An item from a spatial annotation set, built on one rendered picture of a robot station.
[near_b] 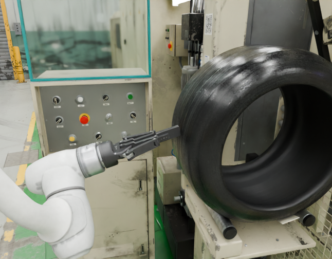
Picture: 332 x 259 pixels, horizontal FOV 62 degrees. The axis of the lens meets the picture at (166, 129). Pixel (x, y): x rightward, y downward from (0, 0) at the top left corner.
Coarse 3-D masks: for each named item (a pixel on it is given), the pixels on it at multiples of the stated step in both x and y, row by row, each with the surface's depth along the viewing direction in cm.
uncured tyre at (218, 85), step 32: (224, 64) 78; (256, 64) 71; (288, 64) 71; (320, 64) 74; (192, 96) 81; (224, 96) 71; (256, 96) 71; (288, 96) 104; (320, 96) 96; (192, 128) 75; (224, 128) 72; (288, 128) 109; (320, 128) 100; (192, 160) 77; (256, 160) 112; (288, 160) 110; (320, 160) 98; (224, 192) 79; (256, 192) 106; (288, 192) 100; (320, 192) 87
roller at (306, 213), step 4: (300, 212) 94; (304, 212) 93; (308, 212) 93; (300, 216) 93; (304, 216) 92; (308, 216) 91; (312, 216) 91; (300, 220) 93; (304, 220) 91; (308, 220) 91; (312, 220) 92; (304, 224) 92; (308, 224) 92; (312, 224) 92
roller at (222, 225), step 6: (210, 210) 96; (216, 216) 92; (222, 216) 91; (216, 222) 91; (222, 222) 89; (228, 222) 88; (222, 228) 87; (228, 228) 86; (234, 228) 86; (228, 234) 86; (234, 234) 86
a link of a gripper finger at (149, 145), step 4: (152, 140) 78; (156, 140) 78; (140, 144) 78; (144, 144) 77; (148, 144) 77; (152, 144) 78; (132, 148) 77; (136, 148) 76; (140, 148) 77; (144, 148) 77; (148, 148) 78; (152, 148) 78; (128, 152) 75; (132, 152) 76; (136, 152) 76; (140, 152) 77; (144, 152) 78; (136, 156) 77; (128, 160) 76
